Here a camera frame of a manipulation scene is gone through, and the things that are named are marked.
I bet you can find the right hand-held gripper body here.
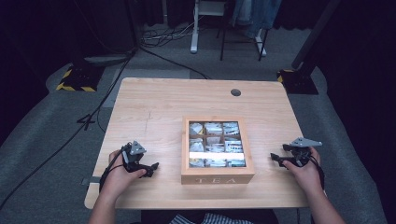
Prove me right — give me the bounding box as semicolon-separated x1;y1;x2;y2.
289;136;323;167

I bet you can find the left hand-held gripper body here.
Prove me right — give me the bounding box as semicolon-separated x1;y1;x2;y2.
120;140;148;173

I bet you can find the wooden tea box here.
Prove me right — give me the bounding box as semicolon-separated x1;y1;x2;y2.
180;116;256;186

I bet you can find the person's left hand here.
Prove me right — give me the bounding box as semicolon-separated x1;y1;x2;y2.
100;149;148;199

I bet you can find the person's right hand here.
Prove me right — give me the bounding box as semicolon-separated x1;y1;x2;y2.
282;147;325;197

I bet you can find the grey tape strip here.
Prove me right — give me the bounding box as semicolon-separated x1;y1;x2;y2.
80;175;103;187

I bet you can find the black yellow striped stand base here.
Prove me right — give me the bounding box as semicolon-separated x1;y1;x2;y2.
276;68;320;95
55;63;106;93

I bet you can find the assorted tea bags group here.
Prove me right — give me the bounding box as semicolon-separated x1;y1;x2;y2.
188;120;247;169

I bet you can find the person's striped clothing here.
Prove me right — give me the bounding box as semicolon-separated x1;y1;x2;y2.
168;212;254;224

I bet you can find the grey round stand base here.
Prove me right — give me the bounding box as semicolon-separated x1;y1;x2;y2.
83;53;134;65

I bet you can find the black stool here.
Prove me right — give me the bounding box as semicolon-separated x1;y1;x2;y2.
217;0;271;63

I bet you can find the blue hanging clothing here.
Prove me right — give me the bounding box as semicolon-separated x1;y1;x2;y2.
231;0;283;39

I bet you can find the left hand-held gripper cable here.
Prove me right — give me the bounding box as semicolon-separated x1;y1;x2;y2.
98;148;126;191

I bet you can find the hand-held gripper cable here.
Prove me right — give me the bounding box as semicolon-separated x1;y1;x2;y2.
98;148;126;191
309;154;327;190

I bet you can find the right hand-held gripper cable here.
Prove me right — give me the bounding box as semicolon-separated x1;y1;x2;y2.
309;154;327;190

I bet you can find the long black floor cable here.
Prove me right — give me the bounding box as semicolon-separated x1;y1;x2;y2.
0;50;135;211

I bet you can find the black stand post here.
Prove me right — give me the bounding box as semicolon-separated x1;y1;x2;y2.
291;0;343;71

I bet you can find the bundle of floor cables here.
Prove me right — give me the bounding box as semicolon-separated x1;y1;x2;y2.
139;15;204;49

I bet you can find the white desk frame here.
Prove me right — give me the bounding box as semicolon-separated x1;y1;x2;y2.
190;0;268;57

